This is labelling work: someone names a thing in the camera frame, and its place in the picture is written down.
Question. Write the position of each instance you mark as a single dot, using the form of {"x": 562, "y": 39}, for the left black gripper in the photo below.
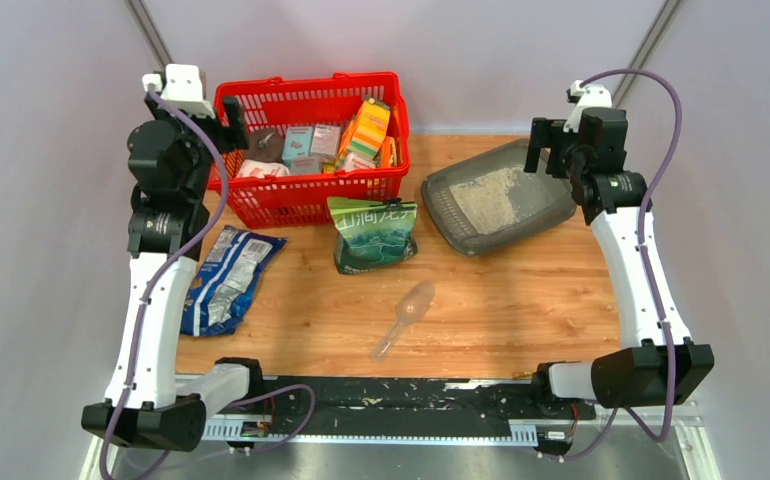
{"x": 234, "y": 136}

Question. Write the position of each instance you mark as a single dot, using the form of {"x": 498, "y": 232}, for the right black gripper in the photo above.
{"x": 547, "y": 133}

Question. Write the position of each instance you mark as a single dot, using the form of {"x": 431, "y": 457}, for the green cat litter bag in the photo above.
{"x": 371, "y": 234}

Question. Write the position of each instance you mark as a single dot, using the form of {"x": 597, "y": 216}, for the clear plastic scoop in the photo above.
{"x": 412, "y": 307}

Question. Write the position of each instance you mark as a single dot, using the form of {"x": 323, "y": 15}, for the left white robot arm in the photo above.
{"x": 170, "y": 158}

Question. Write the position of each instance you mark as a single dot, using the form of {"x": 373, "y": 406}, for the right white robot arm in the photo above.
{"x": 658, "y": 361}

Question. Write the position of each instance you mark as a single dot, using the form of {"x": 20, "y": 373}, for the teal small box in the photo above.
{"x": 297, "y": 143}

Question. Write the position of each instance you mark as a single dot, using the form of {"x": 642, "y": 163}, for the pink grey small box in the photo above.
{"x": 325, "y": 140}

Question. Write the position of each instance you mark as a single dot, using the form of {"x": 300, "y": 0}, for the grey litter box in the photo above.
{"x": 488, "y": 202}

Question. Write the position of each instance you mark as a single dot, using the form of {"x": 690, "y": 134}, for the brown round lid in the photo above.
{"x": 265, "y": 145}

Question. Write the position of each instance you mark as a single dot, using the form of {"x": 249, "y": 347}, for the white pink sponge pack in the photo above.
{"x": 257, "y": 169}

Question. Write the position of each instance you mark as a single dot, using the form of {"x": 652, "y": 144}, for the red plastic shopping basket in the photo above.
{"x": 301, "y": 197}

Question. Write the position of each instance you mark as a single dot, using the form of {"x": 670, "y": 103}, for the colourful sponge pack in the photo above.
{"x": 369, "y": 128}

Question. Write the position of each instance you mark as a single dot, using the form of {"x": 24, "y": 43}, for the orange packet in basket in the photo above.
{"x": 388, "y": 155}

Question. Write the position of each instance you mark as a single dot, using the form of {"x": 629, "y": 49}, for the blue silver snack bag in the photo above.
{"x": 225, "y": 284}

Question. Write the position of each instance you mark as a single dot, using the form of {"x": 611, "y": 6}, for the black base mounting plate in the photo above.
{"x": 424, "y": 411}

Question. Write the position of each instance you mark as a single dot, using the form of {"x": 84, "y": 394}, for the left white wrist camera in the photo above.
{"x": 182, "y": 86}

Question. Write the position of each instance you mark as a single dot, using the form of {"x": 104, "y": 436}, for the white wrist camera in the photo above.
{"x": 182, "y": 86}
{"x": 583, "y": 96}

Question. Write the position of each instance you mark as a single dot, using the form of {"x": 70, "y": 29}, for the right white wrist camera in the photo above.
{"x": 583, "y": 96}

